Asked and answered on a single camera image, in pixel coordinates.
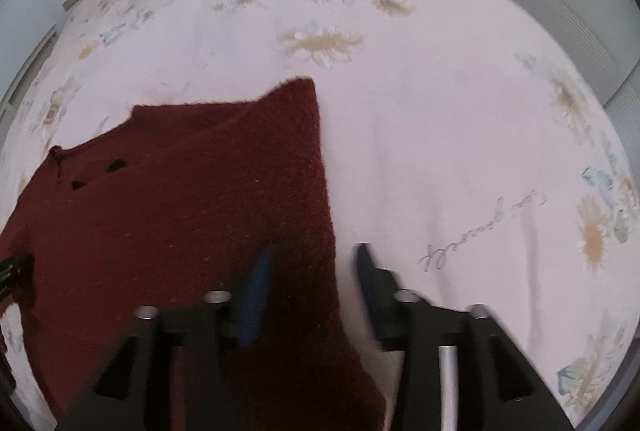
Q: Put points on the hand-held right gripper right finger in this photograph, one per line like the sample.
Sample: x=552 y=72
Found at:
x=364 y=272

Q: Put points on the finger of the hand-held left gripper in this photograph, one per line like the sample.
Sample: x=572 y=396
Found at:
x=15 y=273

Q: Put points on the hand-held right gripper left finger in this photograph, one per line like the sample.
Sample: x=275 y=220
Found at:
x=255 y=291

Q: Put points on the dark red knit sweater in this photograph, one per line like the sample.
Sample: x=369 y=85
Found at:
x=175 y=211

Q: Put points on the bed with floral pink cover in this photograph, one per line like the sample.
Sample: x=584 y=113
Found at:
x=425 y=136

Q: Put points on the white louvered wardrobe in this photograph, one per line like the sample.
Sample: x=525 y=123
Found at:
x=565 y=1

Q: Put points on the wooden wall socket plate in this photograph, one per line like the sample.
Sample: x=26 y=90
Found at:
x=70 y=2

